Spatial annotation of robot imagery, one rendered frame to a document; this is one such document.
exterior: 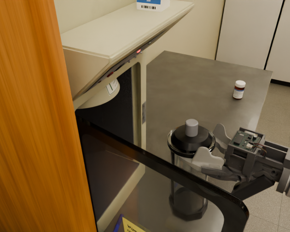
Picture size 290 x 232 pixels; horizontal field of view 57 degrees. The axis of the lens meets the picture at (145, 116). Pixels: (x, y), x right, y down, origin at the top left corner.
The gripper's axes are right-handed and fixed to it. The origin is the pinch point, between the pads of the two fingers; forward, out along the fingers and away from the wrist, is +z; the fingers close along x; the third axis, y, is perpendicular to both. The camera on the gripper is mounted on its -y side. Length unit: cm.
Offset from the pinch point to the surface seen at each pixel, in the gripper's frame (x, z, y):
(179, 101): -56, 33, -26
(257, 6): -286, 59, -27
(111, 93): 5.2, 18.8, 11.2
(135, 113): -7.2, 21.9, -2.3
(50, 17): 27.7, 4.5, 34.3
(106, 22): 10.9, 12.9, 29.0
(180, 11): -2.5, 6.2, 28.7
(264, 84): -98, 3, -27
